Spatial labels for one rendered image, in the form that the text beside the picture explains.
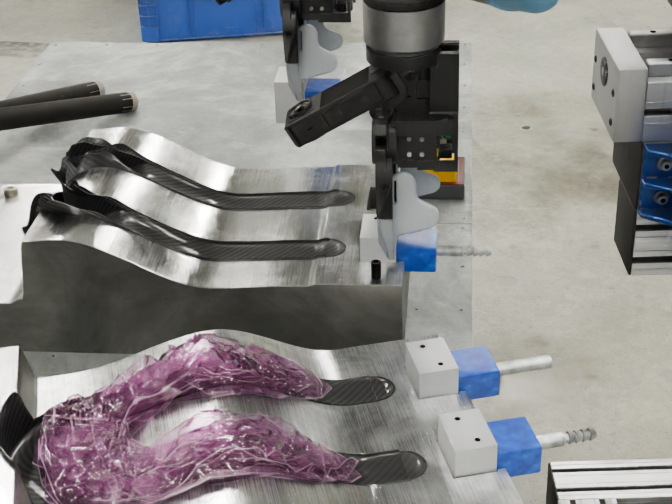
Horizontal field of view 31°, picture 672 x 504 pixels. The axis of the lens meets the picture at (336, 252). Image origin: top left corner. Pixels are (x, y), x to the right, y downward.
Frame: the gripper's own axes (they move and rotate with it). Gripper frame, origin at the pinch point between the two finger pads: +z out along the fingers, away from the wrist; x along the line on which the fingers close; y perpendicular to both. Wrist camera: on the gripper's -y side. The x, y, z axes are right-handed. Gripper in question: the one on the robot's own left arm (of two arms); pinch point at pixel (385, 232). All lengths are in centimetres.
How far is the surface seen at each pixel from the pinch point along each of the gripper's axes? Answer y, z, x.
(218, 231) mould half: -18.0, 2.5, 4.2
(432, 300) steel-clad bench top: 4.6, 10.9, 4.6
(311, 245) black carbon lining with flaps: -7.8, 2.5, 1.5
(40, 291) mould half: -34.2, 3.4, -6.8
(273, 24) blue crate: -58, 86, 299
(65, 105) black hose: -47, 5, 44
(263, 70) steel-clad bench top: -23, 11, 70
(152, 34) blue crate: -99, 86, 290
